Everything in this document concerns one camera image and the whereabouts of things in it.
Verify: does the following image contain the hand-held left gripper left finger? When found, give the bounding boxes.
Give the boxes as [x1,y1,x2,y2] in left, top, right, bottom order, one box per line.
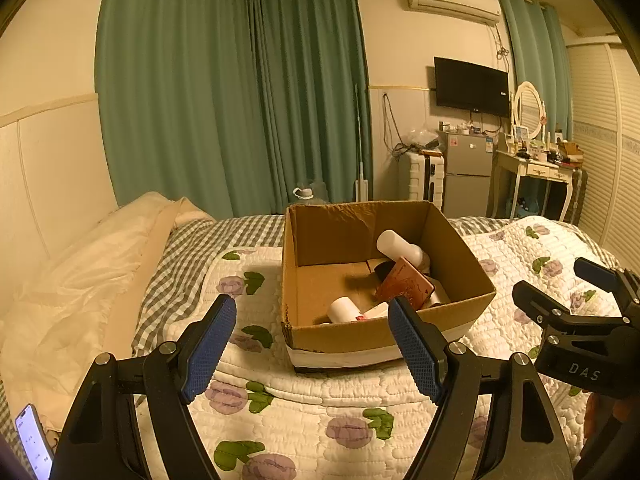
[50,294,238,480]

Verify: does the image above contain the narrow green curtain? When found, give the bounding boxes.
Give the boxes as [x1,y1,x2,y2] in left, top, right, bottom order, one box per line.
[500,0,574,142]

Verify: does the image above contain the white suitcase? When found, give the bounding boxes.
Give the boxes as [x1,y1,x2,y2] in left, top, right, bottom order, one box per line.
[406,152,446,211]

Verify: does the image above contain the clear plastic bag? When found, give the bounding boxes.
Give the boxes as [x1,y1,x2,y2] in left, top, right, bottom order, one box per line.
[407,129,441,152]

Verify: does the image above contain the white oval mirror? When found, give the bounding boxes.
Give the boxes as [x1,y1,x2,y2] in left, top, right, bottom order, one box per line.
[511,81,546,141]

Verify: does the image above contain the white air conditioner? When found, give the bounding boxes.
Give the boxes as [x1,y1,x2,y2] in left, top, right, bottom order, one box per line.
[404,0,502,25]

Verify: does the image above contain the black wall cables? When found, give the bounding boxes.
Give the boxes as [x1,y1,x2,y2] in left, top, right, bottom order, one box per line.
[381,92,409,157]

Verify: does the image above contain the cream duvet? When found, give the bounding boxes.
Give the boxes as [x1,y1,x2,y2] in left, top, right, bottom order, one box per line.
[0,191,216,431]

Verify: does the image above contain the white square box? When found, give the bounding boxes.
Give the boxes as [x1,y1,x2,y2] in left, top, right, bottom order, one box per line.
[425,275,452,307]

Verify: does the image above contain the brown leather wallet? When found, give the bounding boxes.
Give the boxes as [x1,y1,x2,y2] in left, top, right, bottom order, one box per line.
[375,257,435,309]

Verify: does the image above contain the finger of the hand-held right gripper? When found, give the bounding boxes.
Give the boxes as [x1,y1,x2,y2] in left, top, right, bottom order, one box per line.
[574,257,640,307]
[512,280,632,347]

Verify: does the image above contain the green corner curtain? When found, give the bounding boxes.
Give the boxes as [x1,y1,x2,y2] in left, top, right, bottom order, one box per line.
[249,0,374,214]

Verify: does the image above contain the black wall television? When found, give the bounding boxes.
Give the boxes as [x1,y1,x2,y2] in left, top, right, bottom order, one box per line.
[433,56,510,117]

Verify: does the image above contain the smartphone with lit screen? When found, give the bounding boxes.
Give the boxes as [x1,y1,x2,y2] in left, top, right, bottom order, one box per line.
[14,403,55,480]

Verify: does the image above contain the white flat mop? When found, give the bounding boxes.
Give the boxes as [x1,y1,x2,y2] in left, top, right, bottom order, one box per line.
[352,84,369,204]

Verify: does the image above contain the white bottle with red cap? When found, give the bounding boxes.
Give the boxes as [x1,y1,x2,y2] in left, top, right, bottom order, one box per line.
[327,296,391,325]

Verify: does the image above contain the brown cardboard box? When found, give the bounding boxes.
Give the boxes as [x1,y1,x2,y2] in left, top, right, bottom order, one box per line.
[281,201,497,374]

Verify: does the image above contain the white dressing table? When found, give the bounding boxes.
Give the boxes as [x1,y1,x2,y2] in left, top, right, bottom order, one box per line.
[489,137,576,222]

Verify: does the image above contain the person's right hand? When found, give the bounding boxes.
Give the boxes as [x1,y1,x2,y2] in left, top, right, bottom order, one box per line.
[582,389,638,442]

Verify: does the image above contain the white floral quilt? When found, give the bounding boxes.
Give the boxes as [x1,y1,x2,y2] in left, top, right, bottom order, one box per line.
[132,215,631,480]

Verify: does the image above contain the white plastic bottle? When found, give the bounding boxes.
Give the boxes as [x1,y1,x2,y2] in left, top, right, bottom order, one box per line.
[376,230,431,271]

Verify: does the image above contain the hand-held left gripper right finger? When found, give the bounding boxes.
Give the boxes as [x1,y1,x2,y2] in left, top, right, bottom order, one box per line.
[387,296,573,480]

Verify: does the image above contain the silver small fridge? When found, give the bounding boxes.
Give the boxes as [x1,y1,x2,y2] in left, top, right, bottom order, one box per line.
[439,130,496,219]

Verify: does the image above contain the white louvred wardrobe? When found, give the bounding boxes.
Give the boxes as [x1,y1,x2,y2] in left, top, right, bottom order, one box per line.
[565,42,640,271]

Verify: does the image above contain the brown suitcase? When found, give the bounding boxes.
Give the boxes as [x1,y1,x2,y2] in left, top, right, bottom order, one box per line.
[567,167,589,226]

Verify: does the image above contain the wide green curtain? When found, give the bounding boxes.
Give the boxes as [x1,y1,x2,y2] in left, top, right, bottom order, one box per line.
[95,0,262,219]

